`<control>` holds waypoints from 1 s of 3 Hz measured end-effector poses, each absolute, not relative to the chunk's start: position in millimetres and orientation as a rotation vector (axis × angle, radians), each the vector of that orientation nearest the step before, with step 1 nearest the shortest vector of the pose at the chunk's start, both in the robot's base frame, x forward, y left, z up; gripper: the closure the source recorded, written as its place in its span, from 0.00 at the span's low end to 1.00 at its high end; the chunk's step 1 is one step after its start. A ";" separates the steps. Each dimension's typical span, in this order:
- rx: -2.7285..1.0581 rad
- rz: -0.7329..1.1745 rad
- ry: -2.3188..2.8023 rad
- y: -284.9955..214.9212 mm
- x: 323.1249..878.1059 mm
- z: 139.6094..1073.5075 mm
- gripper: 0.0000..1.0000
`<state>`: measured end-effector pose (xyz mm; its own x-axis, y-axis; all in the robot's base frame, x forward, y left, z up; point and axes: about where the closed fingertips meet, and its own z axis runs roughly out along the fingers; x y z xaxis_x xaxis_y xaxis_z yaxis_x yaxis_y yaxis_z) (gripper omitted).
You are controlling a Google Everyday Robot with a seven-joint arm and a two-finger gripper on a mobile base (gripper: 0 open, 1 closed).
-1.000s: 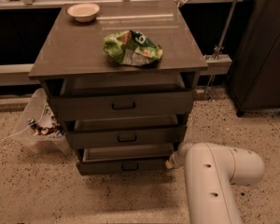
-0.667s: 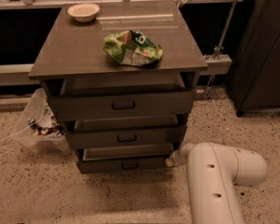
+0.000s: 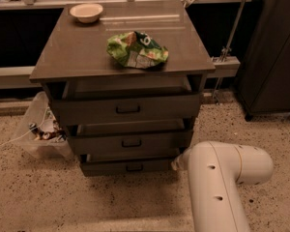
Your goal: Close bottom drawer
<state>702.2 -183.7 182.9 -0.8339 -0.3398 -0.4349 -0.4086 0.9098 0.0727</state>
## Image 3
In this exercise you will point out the grey bottom drawer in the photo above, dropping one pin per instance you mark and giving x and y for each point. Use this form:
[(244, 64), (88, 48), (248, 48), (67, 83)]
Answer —
[(136, 162)]

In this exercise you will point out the grey drawer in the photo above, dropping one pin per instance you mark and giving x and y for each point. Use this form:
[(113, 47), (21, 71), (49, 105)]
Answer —
[(136, 162), (129, 108), (142, 137)]

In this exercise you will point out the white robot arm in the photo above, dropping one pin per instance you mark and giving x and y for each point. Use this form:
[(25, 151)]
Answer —
[(215, 170)]

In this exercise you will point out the grey top drawer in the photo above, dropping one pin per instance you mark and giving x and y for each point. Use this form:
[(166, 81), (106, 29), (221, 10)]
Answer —
[(129, 108)]

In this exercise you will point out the grey drawer cabinet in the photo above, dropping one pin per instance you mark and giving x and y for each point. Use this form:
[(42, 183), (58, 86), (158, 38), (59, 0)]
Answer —
[(75, 65)]

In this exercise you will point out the grey middle drawer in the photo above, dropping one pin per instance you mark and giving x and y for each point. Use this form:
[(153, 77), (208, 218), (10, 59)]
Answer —
[(142, 137)]

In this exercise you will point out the green crumpled chip bag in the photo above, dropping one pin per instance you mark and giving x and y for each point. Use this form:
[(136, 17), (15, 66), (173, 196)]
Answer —
[(136, 50)]

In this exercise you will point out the metal stand pole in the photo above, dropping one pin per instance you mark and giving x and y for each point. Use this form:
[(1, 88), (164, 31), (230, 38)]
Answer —
[(226, 49)]

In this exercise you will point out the clear plastic storage bin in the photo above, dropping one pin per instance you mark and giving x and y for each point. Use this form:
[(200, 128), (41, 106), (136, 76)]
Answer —
[(39, 134)]

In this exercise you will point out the white bowl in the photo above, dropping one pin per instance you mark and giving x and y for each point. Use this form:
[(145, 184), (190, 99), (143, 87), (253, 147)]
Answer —
[(87, 13)]

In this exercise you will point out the dark cabinet right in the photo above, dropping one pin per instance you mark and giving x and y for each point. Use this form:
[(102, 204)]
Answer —
[(263, 81)]

